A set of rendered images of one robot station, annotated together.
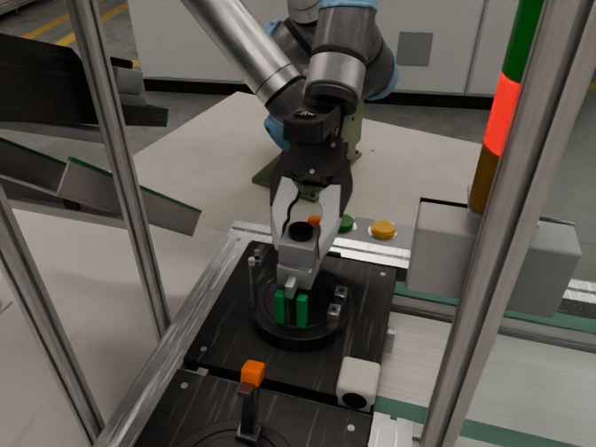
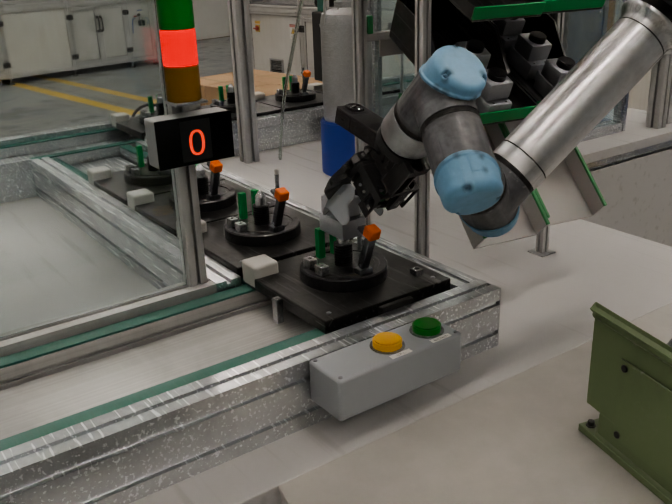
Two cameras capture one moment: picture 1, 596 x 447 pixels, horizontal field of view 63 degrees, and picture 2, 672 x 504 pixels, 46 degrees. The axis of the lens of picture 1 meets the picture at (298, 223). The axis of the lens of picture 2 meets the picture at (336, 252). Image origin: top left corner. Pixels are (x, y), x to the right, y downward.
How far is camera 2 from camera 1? 1.50 m
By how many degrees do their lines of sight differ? 104
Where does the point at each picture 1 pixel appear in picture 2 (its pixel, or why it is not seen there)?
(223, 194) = not seen: hidden behind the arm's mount
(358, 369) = (262, 260)
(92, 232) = (624, 292)
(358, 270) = (348, 305)
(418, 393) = (236, 324)
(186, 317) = (396, 249)
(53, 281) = (556, 271)
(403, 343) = (276, 336)
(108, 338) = not seen: hidden behind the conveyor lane
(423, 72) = not seen: outside the picture
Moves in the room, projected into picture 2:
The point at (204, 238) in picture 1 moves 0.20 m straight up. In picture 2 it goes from (562, 339) to (571, 221)
